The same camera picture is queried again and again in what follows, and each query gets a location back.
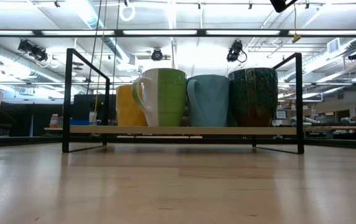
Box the dark speckled teal brown mug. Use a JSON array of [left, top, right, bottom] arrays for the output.
[[227, 67, 279, 128]]

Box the light blue mug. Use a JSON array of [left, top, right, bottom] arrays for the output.
[[186, 74, 231, 128]]

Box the green white mug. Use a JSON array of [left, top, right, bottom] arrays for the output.
[[131, 68, 187, 128]]

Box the orange mug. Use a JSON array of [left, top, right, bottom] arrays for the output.
[[116, 85, 148, 127]]

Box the yellow hanging connector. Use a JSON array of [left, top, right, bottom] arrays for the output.
[[291, 2, 302, 44]]

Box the wooden background table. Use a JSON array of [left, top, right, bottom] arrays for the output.
[[302, 124, 356, 131]]

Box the black ceiling spotlight cluster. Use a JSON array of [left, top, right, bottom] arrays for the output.
[[17, 39, 49, 63]]

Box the black ceiling camera with cable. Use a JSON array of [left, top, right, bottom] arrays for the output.
[[226, 39, 248, 63]]

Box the round black ceiling camera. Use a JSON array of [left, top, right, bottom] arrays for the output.
[[150, 48, 165, 62]]

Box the wooden shelf with black frame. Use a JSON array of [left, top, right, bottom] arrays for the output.
[[62, 48, 305, 156]]

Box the white hanging ring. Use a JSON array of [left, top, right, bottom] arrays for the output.
[[118, 2, 136, 22]]

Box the black overhead frame bar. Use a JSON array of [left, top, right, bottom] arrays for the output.
[[0, 29, 356, 38]]

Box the hanging black cable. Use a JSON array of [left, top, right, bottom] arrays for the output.
[[87, 0, 103, 94]]

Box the black metal table frame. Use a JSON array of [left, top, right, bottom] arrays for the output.
[[0, 135, 356, 152]]

